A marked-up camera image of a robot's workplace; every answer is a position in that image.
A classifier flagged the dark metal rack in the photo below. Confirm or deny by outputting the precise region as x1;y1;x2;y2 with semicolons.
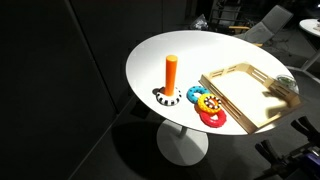
209;0;246;29

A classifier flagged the red toy ring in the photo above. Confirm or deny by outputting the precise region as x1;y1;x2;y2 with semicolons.
198;108;228;129

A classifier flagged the orange yellow toy ring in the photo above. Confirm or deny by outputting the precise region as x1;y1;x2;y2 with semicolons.
197;93;223;115

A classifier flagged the light wooden tray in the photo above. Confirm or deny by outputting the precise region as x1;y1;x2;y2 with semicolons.
198;62;304;135

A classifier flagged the grey chair with wooden arms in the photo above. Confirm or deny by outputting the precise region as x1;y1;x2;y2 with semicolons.
229;4;294;48

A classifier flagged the blue toy ring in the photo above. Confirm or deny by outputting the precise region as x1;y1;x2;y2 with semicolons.
186;85;211;104

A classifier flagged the orange stacking peg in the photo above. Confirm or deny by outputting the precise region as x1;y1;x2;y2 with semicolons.
163;54;179;97

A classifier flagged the white table pedestal base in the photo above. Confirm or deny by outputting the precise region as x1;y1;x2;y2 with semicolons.
156;119;209;167

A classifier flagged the white round side table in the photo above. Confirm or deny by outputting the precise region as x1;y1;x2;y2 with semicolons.
298;18;320;72

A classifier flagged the black white striped ring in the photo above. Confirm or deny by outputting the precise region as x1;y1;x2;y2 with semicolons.
155;85;183;107

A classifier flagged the clear ring with coloured beads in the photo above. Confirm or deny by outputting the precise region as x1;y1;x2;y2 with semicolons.
275;74;300;94

